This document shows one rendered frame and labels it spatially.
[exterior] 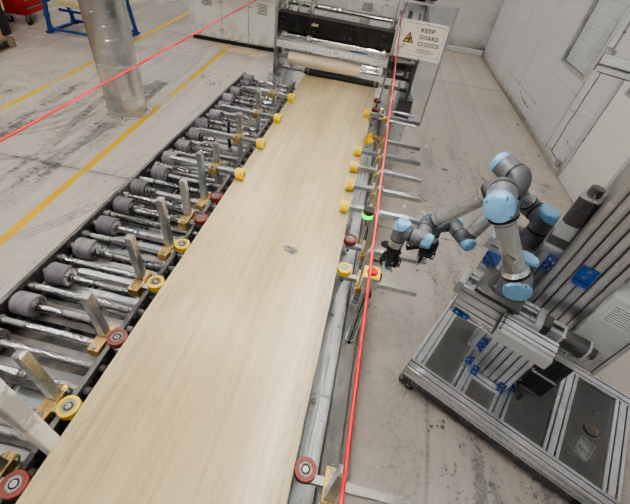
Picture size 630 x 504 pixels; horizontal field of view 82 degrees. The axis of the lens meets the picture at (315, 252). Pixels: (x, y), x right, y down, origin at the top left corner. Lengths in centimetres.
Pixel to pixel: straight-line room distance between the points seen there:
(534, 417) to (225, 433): 194
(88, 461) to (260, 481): 57
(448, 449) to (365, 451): 53
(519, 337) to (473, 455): 98
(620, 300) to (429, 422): 131
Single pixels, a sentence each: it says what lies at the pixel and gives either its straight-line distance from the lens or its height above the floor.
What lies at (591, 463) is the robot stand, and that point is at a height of 21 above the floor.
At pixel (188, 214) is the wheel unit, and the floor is 88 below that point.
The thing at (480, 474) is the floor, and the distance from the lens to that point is 272.
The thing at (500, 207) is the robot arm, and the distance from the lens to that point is 157.
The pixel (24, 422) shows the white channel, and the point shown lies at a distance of 145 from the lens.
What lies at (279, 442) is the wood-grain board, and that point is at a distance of 149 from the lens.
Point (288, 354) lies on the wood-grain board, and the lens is 164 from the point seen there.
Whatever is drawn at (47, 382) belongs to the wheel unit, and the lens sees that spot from 169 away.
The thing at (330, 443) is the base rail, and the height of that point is 70.
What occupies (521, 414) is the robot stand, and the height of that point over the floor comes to 21.
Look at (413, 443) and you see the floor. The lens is 261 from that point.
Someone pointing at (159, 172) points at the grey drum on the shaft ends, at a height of 84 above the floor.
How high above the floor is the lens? 232
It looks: 44 degrees down
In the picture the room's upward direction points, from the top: 10 degrees clockwise
